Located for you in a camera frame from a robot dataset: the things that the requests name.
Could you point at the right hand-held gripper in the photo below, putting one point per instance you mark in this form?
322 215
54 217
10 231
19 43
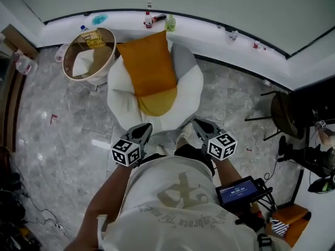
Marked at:
222 145

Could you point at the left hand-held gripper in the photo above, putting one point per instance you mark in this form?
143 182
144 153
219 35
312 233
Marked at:
125 153

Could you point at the orange pillow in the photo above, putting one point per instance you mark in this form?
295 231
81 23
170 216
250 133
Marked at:
149 64

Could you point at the person's right forearm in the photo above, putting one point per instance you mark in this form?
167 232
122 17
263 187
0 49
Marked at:
227 171

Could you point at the person's left forearm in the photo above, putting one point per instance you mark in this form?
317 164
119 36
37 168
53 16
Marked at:
104 197

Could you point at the white round beanbag chair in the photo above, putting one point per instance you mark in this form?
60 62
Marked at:
123 101

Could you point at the person's left shoe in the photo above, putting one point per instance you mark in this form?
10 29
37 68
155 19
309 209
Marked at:
160 150

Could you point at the black shorts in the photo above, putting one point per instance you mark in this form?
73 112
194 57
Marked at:
191 153

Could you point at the yellow seat pad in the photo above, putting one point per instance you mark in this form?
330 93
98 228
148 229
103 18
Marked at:
157 102

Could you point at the clear plastic bottle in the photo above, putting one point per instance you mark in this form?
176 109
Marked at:
267 82

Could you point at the round black side table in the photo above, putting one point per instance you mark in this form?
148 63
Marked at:
284 114

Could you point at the round glass side table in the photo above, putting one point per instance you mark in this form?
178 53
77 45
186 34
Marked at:
104 59

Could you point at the white printed t-shirt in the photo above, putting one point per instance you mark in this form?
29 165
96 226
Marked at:
172 218

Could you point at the small clear bottle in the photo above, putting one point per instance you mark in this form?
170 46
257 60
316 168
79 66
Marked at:
233 35

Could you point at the yellow book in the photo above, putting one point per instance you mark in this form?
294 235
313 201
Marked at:
93 39

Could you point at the black desk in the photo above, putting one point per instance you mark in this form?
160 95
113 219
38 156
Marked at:
316 106

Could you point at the green drink bottle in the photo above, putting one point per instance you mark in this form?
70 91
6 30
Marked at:
170 24

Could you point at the white pink round container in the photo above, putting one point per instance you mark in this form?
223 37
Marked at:
61 53

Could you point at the orange armchair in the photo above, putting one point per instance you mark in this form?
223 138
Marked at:
290 213

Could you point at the blue cap water bottle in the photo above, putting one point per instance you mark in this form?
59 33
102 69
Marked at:
84 28

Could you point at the black white striped cloth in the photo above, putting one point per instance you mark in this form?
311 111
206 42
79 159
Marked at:
280 226

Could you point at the blue cloth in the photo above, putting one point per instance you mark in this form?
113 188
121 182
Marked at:
99 19

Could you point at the black green device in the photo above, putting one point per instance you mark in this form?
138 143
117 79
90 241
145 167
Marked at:
320 186

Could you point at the wooden cabinet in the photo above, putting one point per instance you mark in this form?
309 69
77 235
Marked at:
10 106

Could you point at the large clear water jug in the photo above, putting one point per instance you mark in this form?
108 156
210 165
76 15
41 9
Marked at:
26 65

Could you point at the pile of black equipment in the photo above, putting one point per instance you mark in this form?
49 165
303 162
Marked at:
13 205

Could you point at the brown cardboard sheet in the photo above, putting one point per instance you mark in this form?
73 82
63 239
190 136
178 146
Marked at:
19 40

